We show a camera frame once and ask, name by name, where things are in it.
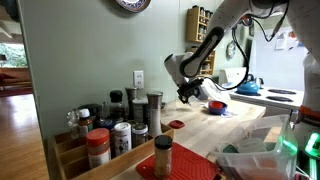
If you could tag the white electric stove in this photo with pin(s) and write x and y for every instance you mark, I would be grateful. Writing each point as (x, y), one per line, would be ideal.
(253, 98)

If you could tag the white refrigerator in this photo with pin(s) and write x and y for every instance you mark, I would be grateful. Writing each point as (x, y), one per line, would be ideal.
(283, 70)

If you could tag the orange plastic cup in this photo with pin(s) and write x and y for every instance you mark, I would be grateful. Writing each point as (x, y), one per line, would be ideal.
(216, 104)

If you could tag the clear glass bottle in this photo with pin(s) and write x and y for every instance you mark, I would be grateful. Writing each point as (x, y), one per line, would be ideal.
(72, 123)

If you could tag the black-cap glass bottle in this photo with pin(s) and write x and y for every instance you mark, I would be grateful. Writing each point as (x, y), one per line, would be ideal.
(116, 106)

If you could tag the dark-lid glass spice jar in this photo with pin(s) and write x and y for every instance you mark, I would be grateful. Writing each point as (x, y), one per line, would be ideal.
(140, 135)

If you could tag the dark steel grinder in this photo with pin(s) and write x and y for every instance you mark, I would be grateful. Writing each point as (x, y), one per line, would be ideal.
(130, 96)

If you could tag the red silicone mat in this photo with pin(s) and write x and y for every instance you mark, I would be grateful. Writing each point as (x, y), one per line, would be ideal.
(190, 165)

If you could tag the black-lid tan spice jar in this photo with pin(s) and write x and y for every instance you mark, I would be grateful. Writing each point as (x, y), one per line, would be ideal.
(163, 160)

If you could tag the round wall clock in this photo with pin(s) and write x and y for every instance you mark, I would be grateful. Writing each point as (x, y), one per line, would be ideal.
(231, 50)

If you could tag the wooden spice tray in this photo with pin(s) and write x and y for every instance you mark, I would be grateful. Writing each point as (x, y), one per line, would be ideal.
(110, 166)

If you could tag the blue-lid jar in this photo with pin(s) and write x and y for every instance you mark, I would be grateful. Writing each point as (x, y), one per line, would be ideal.
(106, 124)

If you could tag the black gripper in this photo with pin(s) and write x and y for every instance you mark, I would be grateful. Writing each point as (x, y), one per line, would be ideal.
(191, 87)

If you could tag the tall steel pepper grinder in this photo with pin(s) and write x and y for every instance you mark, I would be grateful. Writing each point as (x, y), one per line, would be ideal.
(155, 116)

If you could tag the white spice shaker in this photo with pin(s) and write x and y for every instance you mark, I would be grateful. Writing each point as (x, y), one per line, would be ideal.
(122, 140)

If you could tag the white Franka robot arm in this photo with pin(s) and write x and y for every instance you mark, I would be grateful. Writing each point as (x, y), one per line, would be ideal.
(230, 13)

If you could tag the clear plastic tub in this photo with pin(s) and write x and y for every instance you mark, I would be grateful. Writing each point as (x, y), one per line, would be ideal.
(251, 146)

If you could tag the decorative patterned wall plate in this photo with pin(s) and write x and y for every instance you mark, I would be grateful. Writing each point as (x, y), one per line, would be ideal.
(133, 4)

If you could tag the white wall outlet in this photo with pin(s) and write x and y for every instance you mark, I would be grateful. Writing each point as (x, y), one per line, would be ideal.
(138, 79)

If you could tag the orange-lid spice jar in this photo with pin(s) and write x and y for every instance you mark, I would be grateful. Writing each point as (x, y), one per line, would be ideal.
(98, 148)

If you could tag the white paper bag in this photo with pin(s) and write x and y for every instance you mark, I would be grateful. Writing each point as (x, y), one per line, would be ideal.
(216, 91)

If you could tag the small clear plastic lunch box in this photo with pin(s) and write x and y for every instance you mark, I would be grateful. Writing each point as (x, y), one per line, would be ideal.
(197, 101)

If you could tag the black jar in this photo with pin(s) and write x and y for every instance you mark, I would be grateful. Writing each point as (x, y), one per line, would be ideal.
(95, 111)

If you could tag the white paper note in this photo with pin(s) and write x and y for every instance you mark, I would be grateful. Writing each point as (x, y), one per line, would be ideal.
(281, 41)

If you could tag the large clear plastic bin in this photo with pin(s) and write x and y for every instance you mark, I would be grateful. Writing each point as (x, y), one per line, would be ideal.
(260, 163)

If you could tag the green lid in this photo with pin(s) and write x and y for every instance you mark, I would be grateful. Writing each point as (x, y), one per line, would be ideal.
(230, 149)

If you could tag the white-cap brown spice bottle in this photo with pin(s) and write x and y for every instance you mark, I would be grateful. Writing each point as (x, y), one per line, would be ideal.
(85, 123)

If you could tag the brown wooden bench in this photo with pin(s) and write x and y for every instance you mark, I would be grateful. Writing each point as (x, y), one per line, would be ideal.
(15, 78)

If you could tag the black stove burner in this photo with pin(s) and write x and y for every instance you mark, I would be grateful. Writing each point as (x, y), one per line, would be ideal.
(279, 98)
(282, 91)

